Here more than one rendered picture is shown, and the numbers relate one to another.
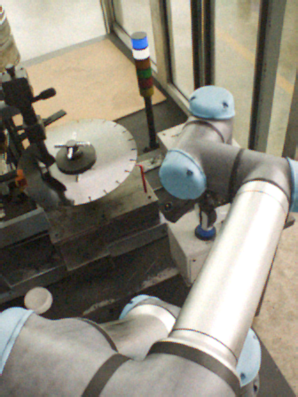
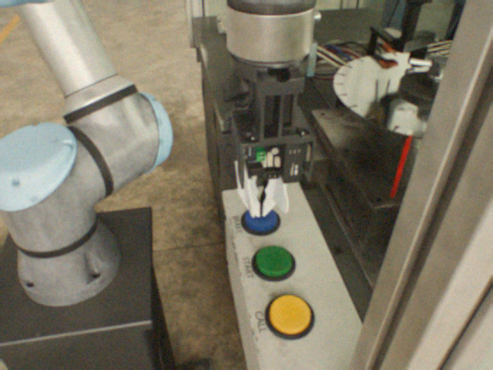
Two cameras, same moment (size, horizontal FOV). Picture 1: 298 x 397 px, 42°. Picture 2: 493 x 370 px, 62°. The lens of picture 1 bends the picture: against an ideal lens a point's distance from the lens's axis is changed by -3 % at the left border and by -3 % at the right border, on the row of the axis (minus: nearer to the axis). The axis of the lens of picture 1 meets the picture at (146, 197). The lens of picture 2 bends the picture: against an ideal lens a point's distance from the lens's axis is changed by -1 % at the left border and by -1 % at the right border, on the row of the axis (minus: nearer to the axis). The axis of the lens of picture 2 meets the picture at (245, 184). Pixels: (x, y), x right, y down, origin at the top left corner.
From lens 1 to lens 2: 0.84 m
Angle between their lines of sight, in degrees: 64
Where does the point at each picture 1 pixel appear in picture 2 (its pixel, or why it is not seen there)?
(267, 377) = (39, 318)
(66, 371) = not seen: outside the picture
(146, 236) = (332, 229)
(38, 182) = (383, 64)
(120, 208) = (358, 166)
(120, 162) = (418, 123)
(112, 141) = not seen: hidden behind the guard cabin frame
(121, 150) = not seen: hidden behind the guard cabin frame
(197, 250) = (227, 203)
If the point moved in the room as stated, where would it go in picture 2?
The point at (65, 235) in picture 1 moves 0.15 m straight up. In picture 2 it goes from (320, 119) to (330, 44)
